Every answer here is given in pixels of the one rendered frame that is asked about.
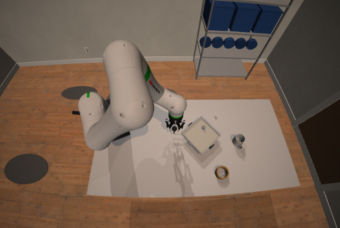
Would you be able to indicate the grey mug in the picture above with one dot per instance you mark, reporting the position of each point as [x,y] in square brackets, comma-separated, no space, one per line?
[240,138]

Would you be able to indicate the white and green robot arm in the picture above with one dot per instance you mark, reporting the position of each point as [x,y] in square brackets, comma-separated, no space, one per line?
[133,91]

